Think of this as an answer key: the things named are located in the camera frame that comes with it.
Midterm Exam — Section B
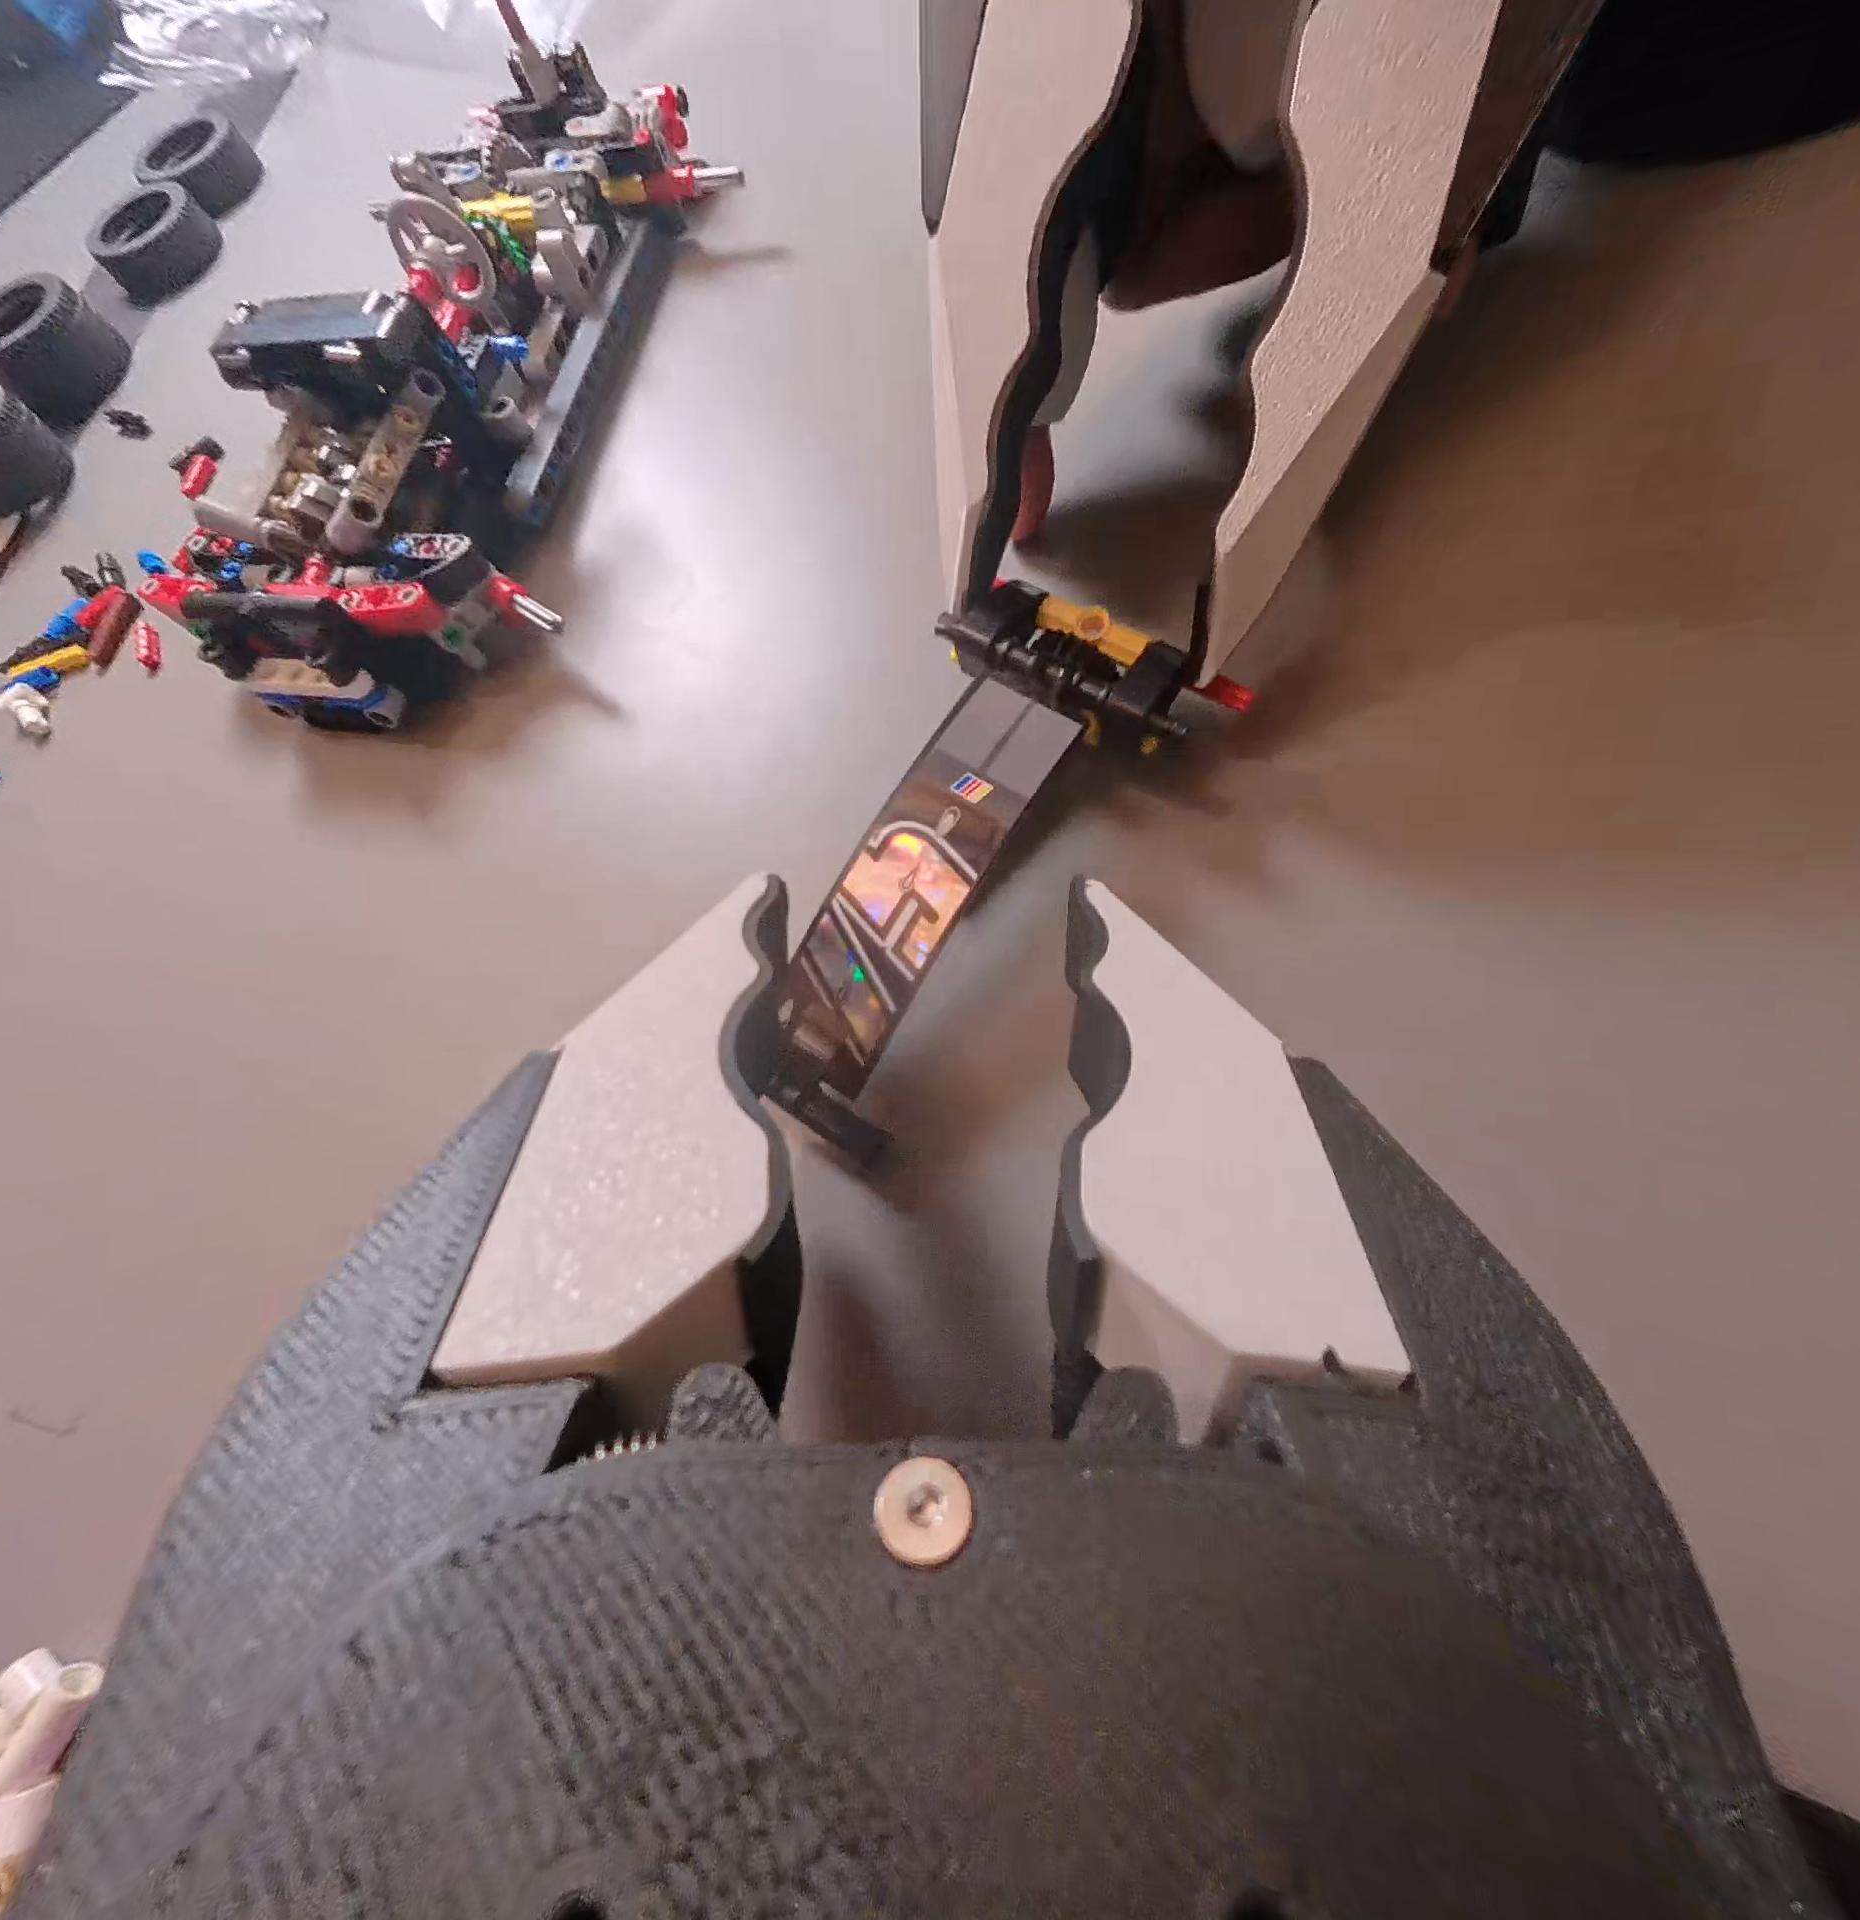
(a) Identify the pile of small lego pieces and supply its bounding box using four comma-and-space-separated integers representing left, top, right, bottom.
0, 547, 168, 698

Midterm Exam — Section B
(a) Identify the lego car chassis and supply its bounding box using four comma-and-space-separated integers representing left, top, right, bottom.
134, 0, 748, 737

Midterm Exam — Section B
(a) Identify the crumpled clear plastic bag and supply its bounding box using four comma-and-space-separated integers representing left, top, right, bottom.
98, 0, 331, 88

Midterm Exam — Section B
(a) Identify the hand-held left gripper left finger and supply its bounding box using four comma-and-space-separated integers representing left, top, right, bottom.
428, 873, 801, 1445

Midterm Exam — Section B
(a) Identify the person's right hand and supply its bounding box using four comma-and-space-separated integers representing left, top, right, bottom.
1101, 59, 1299, 314

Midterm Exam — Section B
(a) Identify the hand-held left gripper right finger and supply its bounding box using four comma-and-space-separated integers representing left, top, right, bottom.
1041, 873, 1415, 1448

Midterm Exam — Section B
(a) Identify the dark lego set box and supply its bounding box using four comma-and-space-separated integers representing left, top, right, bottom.
0, 0, 295, 241

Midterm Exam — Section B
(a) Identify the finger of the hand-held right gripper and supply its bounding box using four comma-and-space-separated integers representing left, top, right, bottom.
1196, 0, 1609, 678
920, 0, 1145, 619

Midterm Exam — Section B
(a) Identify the black yellow lego wing assembly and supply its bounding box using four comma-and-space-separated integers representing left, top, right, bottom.
763, 577, 1258, 1173

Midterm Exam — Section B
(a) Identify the white lego connector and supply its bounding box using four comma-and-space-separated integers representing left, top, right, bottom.
0, 1648, 107, 1802

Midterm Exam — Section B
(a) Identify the black rubber lego tire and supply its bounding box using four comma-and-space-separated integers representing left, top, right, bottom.
134, 112, 263, 218
87, 183, 224, 306
0, 272, 133, 429
0, 376, 78, 525

